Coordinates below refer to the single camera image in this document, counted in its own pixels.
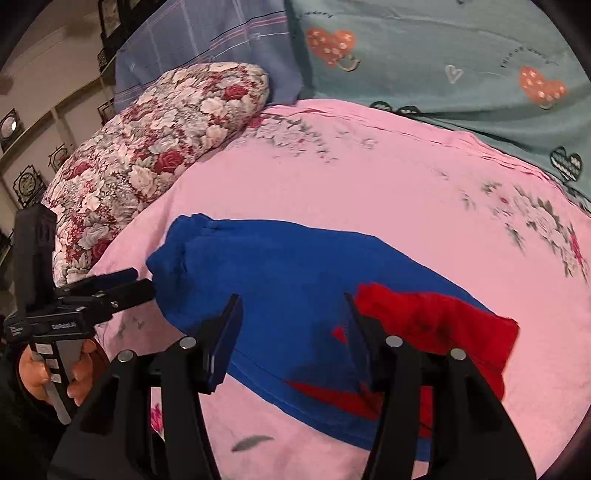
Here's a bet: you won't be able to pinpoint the person's left hand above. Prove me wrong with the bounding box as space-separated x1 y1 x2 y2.
18 338 98 407

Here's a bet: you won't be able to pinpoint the red floral pillow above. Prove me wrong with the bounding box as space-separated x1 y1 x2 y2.
42 62 270 286

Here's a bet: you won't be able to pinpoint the blue and red pants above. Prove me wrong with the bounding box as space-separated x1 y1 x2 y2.
146 214 519 449

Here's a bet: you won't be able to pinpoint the wooden display cabinet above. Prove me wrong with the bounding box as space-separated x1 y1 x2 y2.
0 0 153 259

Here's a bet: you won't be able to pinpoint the green heart print blanket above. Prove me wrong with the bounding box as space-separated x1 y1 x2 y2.
286 1 590 199

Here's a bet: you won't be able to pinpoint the pink floral bed sheet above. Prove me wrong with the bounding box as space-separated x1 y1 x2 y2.
87 98 591 480

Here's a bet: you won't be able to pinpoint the blue plaid pillow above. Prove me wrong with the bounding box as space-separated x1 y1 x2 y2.
114 0 304 112

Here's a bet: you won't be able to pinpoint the black sleeved left forearm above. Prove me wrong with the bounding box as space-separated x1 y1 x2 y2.
1 346 66 479

